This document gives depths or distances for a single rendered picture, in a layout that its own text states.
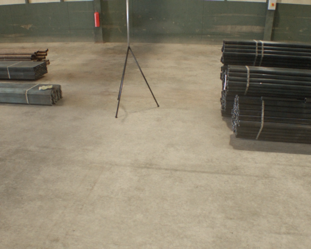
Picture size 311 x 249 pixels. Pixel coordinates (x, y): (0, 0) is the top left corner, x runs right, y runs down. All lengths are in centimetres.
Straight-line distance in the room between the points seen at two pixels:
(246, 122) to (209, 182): 88
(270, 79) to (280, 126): 51
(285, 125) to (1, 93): 409
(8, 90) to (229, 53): 335
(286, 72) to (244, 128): 75
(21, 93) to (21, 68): 144
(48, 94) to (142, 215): 271
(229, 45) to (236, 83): 61
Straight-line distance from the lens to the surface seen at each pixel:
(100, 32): 1045
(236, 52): 341
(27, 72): 586
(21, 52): 686
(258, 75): 305
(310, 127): 321
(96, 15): 1025
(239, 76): 302
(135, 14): 1023
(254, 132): 313
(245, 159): 289
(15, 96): 463
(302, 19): 1059
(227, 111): 364
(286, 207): 241
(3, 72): 620
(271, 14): 1007
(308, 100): 323
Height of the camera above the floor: 149
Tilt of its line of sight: 25 degrees down
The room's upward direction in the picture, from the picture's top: straight up
